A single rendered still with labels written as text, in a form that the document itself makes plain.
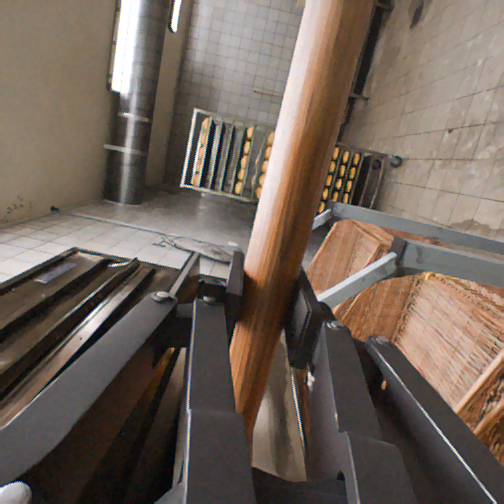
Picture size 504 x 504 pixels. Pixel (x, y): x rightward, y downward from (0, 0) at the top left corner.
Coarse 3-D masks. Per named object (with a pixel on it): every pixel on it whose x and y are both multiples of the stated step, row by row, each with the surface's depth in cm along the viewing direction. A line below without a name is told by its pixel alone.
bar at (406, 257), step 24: (336, 216) 99; (360, 216) 97; (384, 216) 97; (408, 240) 52; (456, 240) 99; (480, 240) 98; (384, 264) 52; (408, 264) 51; (432, 264) 51; (456, 264) 51; (480, 264) 51; (336, 288) 54; (360, 288) 53
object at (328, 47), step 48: (336, 0) 13; (336, 48) 13; (288, 96) 14; (336, 96) 14; (288, 144) 14; (288, 192) 15; (288, 240) 15; (288, 288) 16; (240, 336) 17; (240, 384) 18
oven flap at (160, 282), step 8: (176, 272) 168; (152, 280) 161; (160, 280) 160; (168, 280) 158; (144, 288) 151; (152, 288) 150; (160, 288) 149; (136, 296) 143; (144, 296) 142; (128, 304) 135; (136, 304) 134; (120, 312) 128; (128, 312) 127; (112, 320) 121; (104, 328) 116
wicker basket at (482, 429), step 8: (496, 400) 48; (496, 408) 47; (488, 416) 48; (496, 416) 47; (480, 424) 48; (488, 424) 48; (496, 424) 48; (480, 432) 48; (488, 432) 49; (496, 432) 48; (488, 440) 49; (496, 440) 50; (488, 448) 50; (496, 448) 49; (496, 456) 50
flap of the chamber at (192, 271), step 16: (192, 272) 147; (176, 288) 119; (192, 288) 148; (160, 368) 98; (144, 400) 83; (128, 416) 72; (144, 416) 83; (128, 432) 72; (112, 448) 63; (128, 448) 72; (112, 464) 63; (96, 480) 56; (112, 480) 63; (80, 496) 51; (96, 496) 56
